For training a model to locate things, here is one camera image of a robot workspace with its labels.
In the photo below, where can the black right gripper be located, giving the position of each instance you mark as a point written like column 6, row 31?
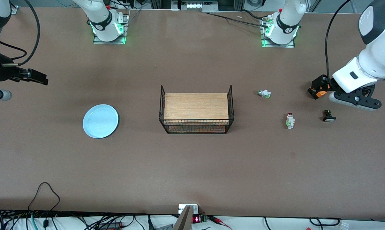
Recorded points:
column 1, row 71

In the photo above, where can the black orange left gripper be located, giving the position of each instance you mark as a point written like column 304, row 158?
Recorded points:
column 323, row 82

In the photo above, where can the red push button switch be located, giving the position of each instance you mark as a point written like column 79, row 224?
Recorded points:
column 290, row 122

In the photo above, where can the light blue round plate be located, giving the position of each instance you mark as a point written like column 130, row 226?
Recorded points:
column 100, row 121

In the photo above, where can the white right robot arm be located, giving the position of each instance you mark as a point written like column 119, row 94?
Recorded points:
column 109, row 33

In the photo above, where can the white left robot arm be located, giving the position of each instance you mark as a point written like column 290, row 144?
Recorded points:
column 377, row 54

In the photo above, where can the white light bar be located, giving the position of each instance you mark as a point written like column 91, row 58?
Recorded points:
column 200, row 5

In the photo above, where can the black orange power adapter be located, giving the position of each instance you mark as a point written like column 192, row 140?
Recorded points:
column 111, row 226

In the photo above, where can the red clip test lead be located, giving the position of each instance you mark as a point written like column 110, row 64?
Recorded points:
column 216, row 219

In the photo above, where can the circuit board red display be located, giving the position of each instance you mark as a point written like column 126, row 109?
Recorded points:
column 196, row 219

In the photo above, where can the black square push button switch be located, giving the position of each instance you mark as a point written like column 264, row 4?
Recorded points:
column 329, row 118

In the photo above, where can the green push button switch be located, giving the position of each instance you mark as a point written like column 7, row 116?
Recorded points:
column 264, row 94

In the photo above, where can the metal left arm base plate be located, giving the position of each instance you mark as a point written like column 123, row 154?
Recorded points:
column 277, row 45

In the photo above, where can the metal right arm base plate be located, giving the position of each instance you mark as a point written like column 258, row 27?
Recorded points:
column 98, row 41

